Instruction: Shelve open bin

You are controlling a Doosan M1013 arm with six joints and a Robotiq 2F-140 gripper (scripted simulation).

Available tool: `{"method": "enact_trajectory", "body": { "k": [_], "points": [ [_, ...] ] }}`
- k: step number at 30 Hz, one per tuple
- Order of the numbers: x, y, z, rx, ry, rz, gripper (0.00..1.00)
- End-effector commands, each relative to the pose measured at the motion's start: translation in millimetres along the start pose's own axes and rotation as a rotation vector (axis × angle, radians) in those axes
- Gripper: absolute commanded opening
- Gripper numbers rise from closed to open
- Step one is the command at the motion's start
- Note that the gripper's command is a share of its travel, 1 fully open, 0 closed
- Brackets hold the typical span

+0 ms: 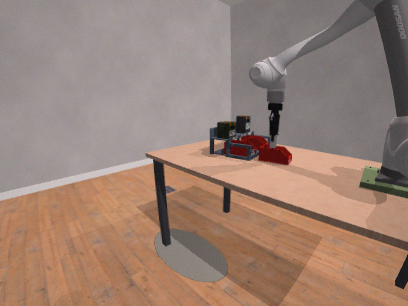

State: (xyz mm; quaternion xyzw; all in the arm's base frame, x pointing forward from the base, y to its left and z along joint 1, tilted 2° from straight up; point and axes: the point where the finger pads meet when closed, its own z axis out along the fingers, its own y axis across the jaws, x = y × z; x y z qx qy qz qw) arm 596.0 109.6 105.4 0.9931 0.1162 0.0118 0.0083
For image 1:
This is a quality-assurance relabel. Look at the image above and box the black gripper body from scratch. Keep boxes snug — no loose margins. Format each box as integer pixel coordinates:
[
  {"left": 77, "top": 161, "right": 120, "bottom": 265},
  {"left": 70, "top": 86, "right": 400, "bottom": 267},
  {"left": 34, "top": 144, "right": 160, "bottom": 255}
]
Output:
[{"left": 268, "top": 103, "right": 283, "bottom": 121}]

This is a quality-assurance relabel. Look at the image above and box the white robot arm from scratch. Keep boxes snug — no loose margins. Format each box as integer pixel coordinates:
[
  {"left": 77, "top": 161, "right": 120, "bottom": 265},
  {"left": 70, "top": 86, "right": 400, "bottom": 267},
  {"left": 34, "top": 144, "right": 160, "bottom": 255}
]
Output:
[{"left": 249, "top": 0, "right": 408, "bottom": 188}]

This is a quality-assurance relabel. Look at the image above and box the red bin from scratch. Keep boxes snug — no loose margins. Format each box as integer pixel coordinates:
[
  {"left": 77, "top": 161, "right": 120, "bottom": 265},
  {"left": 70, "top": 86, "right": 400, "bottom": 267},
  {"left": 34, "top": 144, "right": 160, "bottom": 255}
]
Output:
[
  {"left": 224, "top": 140, "right": 257, "bottom": 157},
  {"left": 258, "top": 144, "right": 292, "bottom": 165},
  {"left": 241, "top": 135, "right": 269, "bottom": 150}
]

